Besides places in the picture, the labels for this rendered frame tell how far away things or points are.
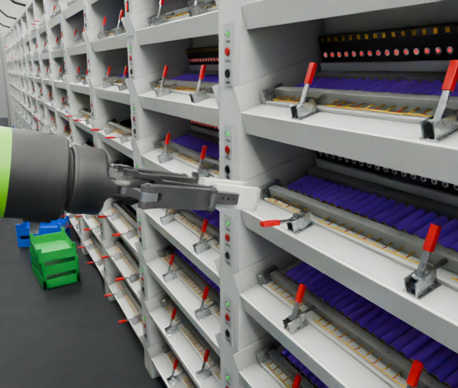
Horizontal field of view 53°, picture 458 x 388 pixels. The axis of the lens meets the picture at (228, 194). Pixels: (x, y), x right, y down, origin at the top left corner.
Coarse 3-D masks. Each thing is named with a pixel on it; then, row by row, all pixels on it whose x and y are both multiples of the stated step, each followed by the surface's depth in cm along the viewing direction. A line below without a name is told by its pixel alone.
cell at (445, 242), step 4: (452, 232) 66; (456, 232) 65; (448, 236) 65; (452, 236) 65; (456, 236) 65; (440, 240) 65; (444, 240) 64; (448, 240) 64; (452, 240) 64; (456, 240) 65; (440, 244) 64; (444, 244) 64; (448, 244) 64; (452, 244) 64
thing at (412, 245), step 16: (272, 192) 96; (288, 192) 92; (288, 208) 89; (304, 208) 87; (320, 208) 82; (336, 208) 80; (352, 224) 76; (368, 224) 73; (384, 240) 70; (400, 240) 67; (416, 240) 65; (400, 256) 66; (416, 256) 65; (432, 256) 63; (448, 256) 60
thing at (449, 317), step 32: (320, 160) 98; (416, 192) 77; (448, 192) 72; (256, 224) 92; (320, 256) 74; (352, 256) 70; (352, 288) 70; (384, 288) 62; (448, 288) 59; (416, 320) 59; (448, 320) 54
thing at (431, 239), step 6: (432, 228) 58; (438, 228) 58; (432, 234) 58; (438, 234) 58; (426, 240) 59; (432, 240) 58; (426, 246) 58; (432, 246) 58; (426, 252) 58; (432, 252) 58; (426, 258) 58; (420, 264) 59; (426, 264) 58; (420, 270) 59; (420, 276) 59
